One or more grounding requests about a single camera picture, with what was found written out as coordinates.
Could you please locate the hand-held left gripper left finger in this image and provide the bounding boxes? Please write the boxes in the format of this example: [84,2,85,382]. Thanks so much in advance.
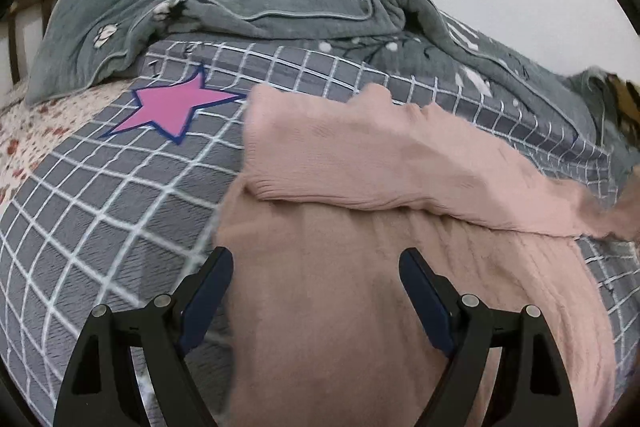
[52,247,235,427]

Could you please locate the grey quilt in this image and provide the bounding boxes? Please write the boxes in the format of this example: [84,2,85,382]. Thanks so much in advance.
[24,0,640,188]

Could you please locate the pink knit sweater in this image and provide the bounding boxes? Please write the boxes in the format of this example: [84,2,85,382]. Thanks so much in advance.
[212,83,640,427]

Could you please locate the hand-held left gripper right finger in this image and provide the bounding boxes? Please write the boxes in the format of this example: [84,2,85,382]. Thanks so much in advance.
[398,247,581,427]

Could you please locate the grey checked blanket with stars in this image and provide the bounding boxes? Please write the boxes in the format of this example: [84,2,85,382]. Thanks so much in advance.
[0,39,632,427]

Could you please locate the brown cloth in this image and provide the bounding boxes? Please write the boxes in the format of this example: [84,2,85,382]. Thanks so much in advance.
[607,74,640,128]

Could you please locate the floral bed sheet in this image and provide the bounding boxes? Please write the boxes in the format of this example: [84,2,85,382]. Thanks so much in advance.
[0,79,137,210]

